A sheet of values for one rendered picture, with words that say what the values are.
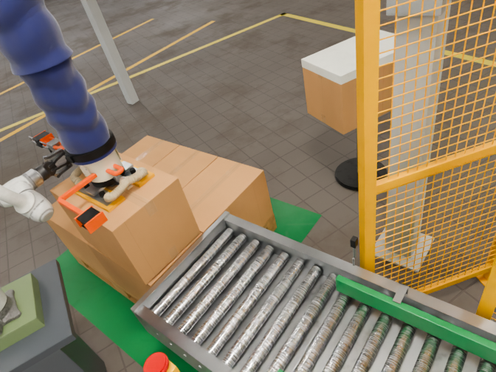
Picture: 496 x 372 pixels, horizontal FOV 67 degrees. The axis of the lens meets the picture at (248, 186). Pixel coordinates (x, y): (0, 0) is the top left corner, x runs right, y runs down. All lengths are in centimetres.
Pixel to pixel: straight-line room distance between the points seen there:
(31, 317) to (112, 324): 94
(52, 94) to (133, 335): 153
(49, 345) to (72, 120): 91
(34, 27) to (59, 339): 118
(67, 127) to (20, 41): 36
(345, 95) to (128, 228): 144
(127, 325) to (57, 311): 83
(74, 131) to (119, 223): 43
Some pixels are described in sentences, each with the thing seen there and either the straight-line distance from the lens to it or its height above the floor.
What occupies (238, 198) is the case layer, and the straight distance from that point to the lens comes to 226.
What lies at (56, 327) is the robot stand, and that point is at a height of 75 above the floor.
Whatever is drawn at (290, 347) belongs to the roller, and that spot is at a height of 55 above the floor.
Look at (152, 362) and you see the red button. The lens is 116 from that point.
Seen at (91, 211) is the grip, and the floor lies 111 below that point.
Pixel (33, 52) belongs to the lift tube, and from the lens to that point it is 162.
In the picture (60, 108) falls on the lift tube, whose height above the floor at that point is 144.
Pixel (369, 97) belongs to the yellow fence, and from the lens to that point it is 124.
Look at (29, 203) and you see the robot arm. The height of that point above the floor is 110.
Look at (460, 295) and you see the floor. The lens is 245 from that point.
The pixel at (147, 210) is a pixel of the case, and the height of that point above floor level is 92.
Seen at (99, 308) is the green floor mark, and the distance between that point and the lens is 282.
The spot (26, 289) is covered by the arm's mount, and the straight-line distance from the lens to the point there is 196.
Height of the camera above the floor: 199
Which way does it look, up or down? 39 degrees down
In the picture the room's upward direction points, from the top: 15 degrees counter-clockwise
